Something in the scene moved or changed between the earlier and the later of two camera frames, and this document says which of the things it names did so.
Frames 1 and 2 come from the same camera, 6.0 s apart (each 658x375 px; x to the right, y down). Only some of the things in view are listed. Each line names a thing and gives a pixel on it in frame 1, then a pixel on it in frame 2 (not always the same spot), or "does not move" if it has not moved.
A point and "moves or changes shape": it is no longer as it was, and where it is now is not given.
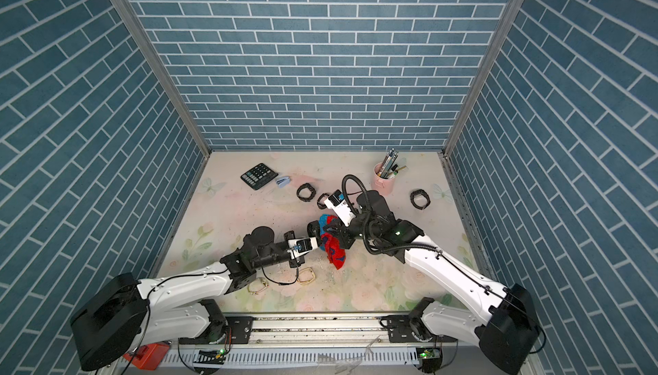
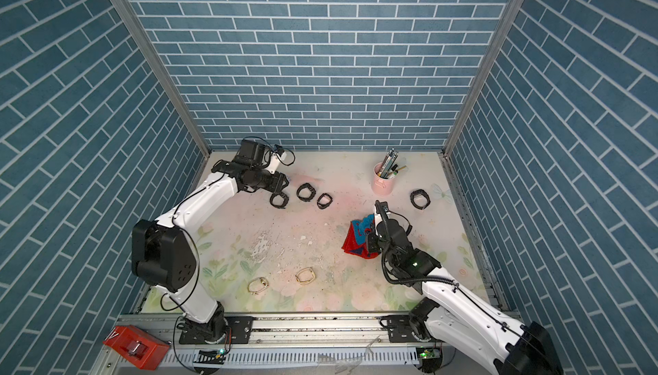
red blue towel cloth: (331, 242) moves or changes shape
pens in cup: (388, 169) does not move
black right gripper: (342, 233) to (372, 240)
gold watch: (255, 292) does not move
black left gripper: (296, 264) to (277, 185)
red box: (148, 357) does not move
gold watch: (306, 276) does not move
